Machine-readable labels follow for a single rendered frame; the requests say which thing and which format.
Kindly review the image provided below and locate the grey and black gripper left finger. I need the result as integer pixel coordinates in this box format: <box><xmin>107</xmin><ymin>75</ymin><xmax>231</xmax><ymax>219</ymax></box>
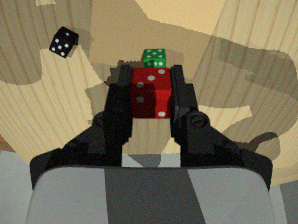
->
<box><xmin>29</xmin><ymin>65</ymin><xmax>133</xmax><ymax>190</ymax></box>

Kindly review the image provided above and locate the red die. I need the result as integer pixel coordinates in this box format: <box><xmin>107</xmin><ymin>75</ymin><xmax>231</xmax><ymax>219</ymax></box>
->
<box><xmin>130</xmin><ymin>68</ymin><xmax>173</xmax><ymax>119</ymax></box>

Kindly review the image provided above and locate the black die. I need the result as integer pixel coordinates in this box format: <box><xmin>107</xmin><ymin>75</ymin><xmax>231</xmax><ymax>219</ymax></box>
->
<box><xmin>49</xmin><ymin>26</ymin><xmax>78</xmax><ymax>58</ymax></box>

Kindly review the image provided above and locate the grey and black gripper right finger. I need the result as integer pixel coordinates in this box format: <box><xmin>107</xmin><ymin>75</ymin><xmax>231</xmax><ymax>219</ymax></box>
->
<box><xmin>170</xmin><ymin>65</ymin><xmax>273</xmax><ymax>191</ymax></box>

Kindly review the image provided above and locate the dark green die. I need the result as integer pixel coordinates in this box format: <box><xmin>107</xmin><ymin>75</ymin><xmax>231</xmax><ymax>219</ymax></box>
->
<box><xmin>144</xmin><ymin>49</ymin><xmax>166</xmax><ymax>67</ymax></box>

